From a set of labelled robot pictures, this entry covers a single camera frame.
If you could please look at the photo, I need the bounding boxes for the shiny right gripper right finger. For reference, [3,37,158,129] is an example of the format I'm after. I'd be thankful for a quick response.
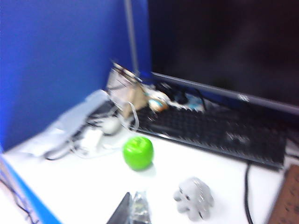
[129,190,152,224]

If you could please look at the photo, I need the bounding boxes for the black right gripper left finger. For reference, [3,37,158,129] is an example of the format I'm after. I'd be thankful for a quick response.
[106,192,133,224]

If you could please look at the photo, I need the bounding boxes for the grey and black octopus plush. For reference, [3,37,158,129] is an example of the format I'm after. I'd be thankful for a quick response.
[173,177,214,221]

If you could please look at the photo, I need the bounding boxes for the green apple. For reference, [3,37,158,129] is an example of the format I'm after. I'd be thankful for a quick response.
[122,136,154,172]

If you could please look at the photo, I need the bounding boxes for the white charger plug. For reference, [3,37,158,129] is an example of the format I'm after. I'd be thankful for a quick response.
[81,129,103,150]

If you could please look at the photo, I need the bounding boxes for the black mechanical keyboard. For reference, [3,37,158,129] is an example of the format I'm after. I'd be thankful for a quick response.
[129,105,287,170]

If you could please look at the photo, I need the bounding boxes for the seal plush with straw hat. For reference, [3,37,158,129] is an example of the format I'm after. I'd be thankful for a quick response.
[148,91,170,112]

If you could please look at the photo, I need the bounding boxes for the white plastic bag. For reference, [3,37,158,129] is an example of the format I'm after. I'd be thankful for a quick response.
[22,90,110,157]

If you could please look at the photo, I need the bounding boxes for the desk calendar with wooden rod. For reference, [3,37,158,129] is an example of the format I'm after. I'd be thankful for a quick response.
[106,59,150,117]

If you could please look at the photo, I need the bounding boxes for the white power strip blue sockets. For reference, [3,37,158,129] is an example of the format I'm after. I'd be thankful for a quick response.
[172,93,205,112]

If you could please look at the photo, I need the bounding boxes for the black wood-top power strip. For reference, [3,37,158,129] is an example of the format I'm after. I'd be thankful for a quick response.
[267,164,299,224]

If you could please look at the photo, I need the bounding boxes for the black computer monitor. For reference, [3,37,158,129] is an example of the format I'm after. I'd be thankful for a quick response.
[148,0,299,122]

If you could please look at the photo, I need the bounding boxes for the white USB cable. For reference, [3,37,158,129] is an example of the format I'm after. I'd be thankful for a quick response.
[74,101,141,159]

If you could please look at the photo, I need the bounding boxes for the thick black power cable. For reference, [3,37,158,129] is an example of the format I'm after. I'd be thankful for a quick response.
[244,161,255,224]

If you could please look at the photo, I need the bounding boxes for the aluminium partition post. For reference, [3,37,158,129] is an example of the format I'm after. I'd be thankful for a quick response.
[123,0,141,73]

